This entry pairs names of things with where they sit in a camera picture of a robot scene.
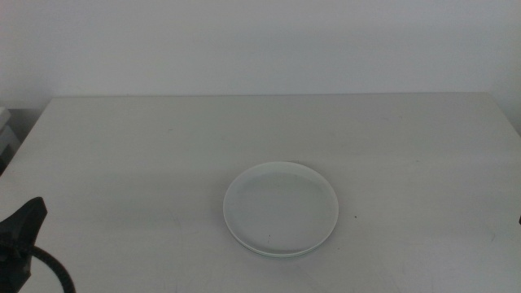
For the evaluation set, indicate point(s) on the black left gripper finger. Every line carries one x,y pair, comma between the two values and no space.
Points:
26,221

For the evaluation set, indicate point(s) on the white shallow bowl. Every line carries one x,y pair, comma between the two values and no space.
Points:
281,207

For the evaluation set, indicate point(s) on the pale green shallow bowl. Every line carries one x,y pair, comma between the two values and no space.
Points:
281,256

